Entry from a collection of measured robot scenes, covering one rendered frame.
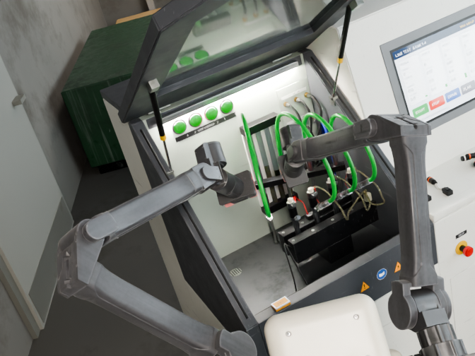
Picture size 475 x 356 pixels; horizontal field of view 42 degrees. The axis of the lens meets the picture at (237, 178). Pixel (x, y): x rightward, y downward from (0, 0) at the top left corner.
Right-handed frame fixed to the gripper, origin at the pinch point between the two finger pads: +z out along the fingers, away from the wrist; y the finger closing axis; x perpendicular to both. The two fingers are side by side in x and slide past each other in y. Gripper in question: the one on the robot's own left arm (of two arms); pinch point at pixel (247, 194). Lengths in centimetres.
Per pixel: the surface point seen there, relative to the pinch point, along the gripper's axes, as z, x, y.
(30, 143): 159, -142, 193
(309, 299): 27.6, 28.5, -1.0
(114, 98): 12, -53, 41
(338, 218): 49, 3, -12
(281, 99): 44, -43, -7
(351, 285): 37.5, 26.8, -12.2
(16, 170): 132, -112, 185
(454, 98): 69, -29, -62
